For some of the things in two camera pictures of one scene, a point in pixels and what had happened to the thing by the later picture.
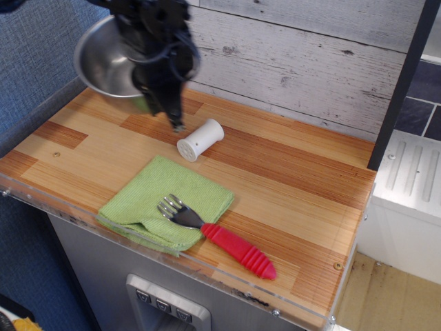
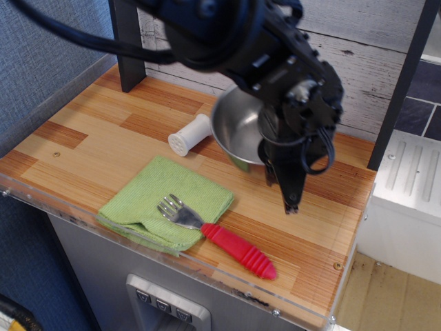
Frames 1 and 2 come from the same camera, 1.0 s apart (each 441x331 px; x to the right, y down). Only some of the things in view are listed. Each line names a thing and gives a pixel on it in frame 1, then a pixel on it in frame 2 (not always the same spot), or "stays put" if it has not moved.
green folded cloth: x=132 y=212 stays put
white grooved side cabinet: x=402 y=227 stays put
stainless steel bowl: x=100 y=64 → x=235 y=125
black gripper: x=167 y=58 → x=295 y=141
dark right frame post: x=404 y=82 stays put
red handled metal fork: x=180 y=215 stays put
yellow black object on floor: x=16 y=317 stays put
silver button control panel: x=157 y=307 stays put
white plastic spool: x=189 y=148 → x=198 y=128
